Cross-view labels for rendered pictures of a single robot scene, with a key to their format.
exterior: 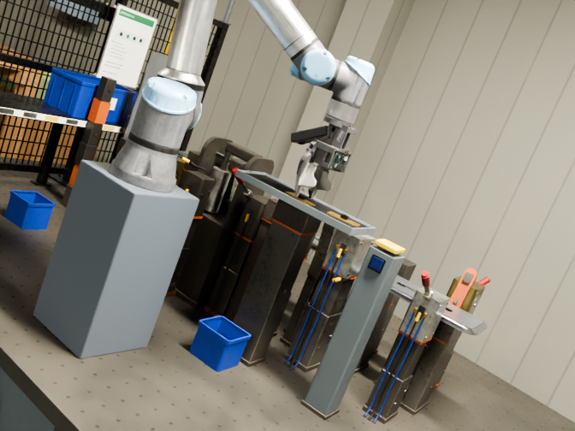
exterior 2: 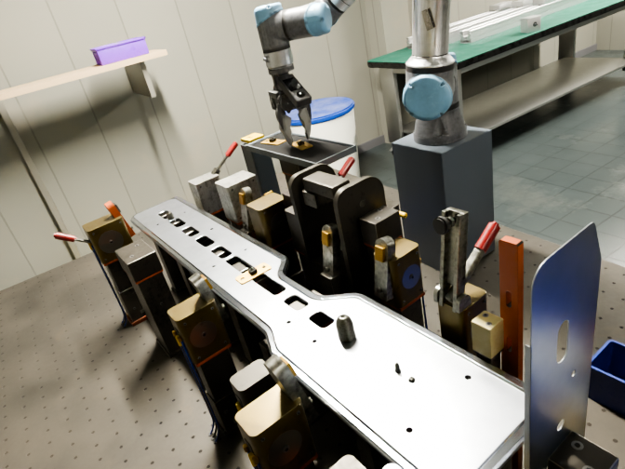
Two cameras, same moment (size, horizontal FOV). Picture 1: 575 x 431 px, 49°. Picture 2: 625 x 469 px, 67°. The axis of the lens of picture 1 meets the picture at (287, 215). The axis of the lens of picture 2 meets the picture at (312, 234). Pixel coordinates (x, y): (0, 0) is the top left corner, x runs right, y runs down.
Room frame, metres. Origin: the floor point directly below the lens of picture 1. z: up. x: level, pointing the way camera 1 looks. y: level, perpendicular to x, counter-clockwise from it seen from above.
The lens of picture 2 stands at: (2.74, 0.63, 1.57)
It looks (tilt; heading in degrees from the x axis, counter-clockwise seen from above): 28 degrees down; 210
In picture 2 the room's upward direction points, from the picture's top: 13 degrees counter-clockwise
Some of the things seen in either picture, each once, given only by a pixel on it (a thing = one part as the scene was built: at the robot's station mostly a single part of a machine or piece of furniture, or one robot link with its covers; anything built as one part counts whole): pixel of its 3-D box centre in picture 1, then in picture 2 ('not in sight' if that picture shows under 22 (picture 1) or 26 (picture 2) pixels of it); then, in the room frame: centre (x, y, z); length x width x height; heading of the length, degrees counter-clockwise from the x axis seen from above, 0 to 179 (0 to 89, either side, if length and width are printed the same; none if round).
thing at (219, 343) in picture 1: (219, 343); not in sight; (1.51, 0.04, 0.74); 0.11 x 0.10 x 0.09; 61
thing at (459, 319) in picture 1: (287, 223); (246, 274); (1.99, -0.01, 1.00); 1.38 x 0.22 x 0.02; 61
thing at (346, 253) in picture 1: (326, 300); (257, 237); (1.68, -0.19, 0.90); 0.13 x 0.08 x 0.41; 151
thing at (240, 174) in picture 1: (304, 201); (297, 147); (1.59, -0.03, 1.16); 0.37 x 0.14 x 0.02; 61
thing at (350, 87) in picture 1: (352, 81); (272, 27); (1.56, -0.03, 1.48); 0.09 x 0.08 x 0.11; 95
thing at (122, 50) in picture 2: not in sight; (120, 50); (0.41, -1.76, 1.42); 0.30 x 0.21 x 0.10; 147
